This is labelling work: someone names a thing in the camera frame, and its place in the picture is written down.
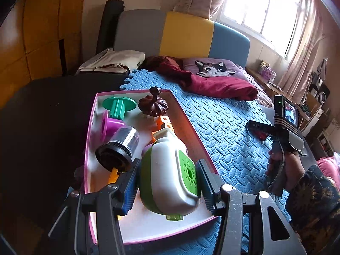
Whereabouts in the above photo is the orange plastic block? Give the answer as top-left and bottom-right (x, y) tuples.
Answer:
(152, 115), (174, 141)

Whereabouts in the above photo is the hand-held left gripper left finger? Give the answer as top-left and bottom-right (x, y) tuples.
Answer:
(48, 159), (141, 255)

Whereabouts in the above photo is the wooden wardrobe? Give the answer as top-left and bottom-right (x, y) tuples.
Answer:
(0, 0), (88, 109)

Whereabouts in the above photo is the blue foam mat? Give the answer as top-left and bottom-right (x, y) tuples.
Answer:
(66, 69), (293, 255)

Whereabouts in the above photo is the person's right hand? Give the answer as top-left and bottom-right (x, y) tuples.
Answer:
(266, 149), (305, 192)

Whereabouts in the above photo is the wooden side shelf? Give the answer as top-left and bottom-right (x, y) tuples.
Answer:
(246, 66), (300, 107)

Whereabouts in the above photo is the window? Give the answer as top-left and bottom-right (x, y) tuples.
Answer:
(220, 0), (300, 59)

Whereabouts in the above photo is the purple storage box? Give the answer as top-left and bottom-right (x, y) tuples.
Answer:
(258, 61), (276, 81)

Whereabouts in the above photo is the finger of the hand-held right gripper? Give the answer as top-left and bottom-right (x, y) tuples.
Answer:
(246, 121), (274, 134)

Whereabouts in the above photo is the pink cushion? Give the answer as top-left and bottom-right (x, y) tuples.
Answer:
(316, 156), (340, 184)

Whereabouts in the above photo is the wooden desk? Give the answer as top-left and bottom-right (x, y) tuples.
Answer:
(297, 93), (327, 136)

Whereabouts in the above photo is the pink floral quilt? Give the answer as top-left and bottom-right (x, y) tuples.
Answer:
(246, 66), (274, 109)

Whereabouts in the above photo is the grey and black filter canister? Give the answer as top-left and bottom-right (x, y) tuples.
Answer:
(95, 126), (140, 172)

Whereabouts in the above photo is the magenta plastic spool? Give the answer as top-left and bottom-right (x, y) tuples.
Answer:
(101, 110), (125, 141)

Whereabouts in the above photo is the orange plastic toy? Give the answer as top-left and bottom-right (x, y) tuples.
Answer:
(108, 167), (125, 220)

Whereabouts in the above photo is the white and green plastic device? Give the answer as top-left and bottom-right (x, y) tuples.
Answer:
(139, 128), (201, 221)

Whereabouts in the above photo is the pink cardboard box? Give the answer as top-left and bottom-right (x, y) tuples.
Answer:
(84, 90), (221, 245)

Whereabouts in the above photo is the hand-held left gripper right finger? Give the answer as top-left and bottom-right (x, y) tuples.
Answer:
(196, 159), (307, 255)

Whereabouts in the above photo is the black table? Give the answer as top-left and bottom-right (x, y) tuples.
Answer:
(0, 74), (133, 255)

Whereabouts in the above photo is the black rolled mat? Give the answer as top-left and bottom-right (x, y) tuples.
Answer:
(96, 0), (125, 54)

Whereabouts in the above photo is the dark red blanket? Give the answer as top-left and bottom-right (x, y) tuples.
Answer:
(141, 56), (258, 101)

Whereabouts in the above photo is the black speaker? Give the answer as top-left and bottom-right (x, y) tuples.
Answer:
(315, 84), (330, 104)

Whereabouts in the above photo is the green plastic spool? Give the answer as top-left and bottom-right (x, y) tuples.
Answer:
(102, 96), (137, 120)

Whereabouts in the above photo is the grey yellow blue headboard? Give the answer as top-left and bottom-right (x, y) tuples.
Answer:
(114, 9), (251, 68)

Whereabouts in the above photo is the white cloth bag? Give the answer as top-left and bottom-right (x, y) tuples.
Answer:
(76, 48), (146, 75)

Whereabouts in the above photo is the purple cat pillow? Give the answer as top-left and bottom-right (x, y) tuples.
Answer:
(183, 58), (249, 81)

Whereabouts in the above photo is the person's right forearm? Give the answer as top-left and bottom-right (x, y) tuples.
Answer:
(285, 165), (340, 255)

